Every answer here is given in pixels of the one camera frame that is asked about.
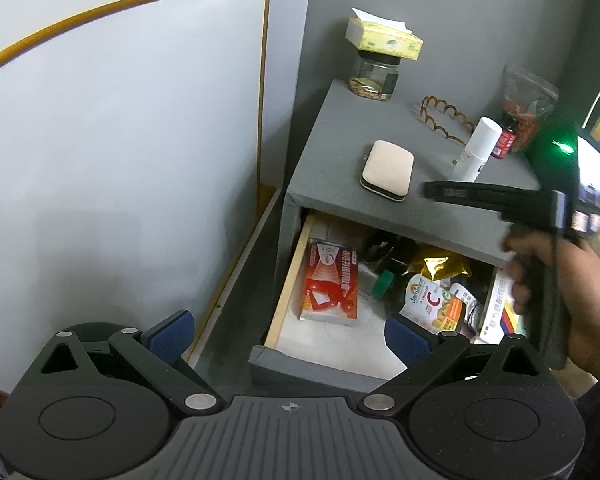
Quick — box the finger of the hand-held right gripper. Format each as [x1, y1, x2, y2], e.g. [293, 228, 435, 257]
[422, 180, 556, 222]

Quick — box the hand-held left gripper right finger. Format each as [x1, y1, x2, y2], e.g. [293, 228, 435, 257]
[357, 312, 556, 417]

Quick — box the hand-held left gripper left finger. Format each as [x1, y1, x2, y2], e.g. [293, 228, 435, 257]
[40, 309, 221, 417]

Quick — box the white spray bottle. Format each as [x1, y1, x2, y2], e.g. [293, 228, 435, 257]
[449, 116, 502, 183]

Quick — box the beige oval case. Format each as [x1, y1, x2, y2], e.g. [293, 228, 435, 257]
[360, 140, 415, 203]

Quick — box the grey nightstand drawer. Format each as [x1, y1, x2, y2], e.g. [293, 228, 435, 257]
[248, 212, 531, 396]

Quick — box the person's right hand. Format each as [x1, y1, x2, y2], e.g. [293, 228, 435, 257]
[501, 232, 600, 386]

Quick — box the open laptop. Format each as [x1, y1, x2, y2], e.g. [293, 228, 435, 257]
[577, 135, 600, 196]

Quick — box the yellow and white vitamin pouch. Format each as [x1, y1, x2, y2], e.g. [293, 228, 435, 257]
[399, 274, 471, 338]

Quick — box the red supplement bottle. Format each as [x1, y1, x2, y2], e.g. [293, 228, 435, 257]
[491, 115, 520, 160]

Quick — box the brown scalloped headband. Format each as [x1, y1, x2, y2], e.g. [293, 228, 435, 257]
[420, 94, 476, 146]

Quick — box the silver sachet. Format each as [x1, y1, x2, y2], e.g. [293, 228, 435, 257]
[461, 294, 487, 332]

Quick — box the gold foil packet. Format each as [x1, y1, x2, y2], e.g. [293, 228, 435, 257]
[409, 255, 473, 283]

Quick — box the clear bag of red berries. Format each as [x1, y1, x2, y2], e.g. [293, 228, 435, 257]
[501, 64, 560, 153]

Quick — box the black pouch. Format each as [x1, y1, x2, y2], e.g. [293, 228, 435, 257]
[362, 232, 418, 271]

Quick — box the red medicine box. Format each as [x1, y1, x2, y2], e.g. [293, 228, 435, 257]
[299, 240, 361, 328]

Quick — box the white box with colourful print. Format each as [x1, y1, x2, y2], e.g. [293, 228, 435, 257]
[477, 267, 518, 346]

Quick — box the clear jar with black lid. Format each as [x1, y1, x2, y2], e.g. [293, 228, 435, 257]
[348, 50, 402, 102]

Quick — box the yellow tissue box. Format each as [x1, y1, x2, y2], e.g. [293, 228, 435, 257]
[345, 7, 425, 61]

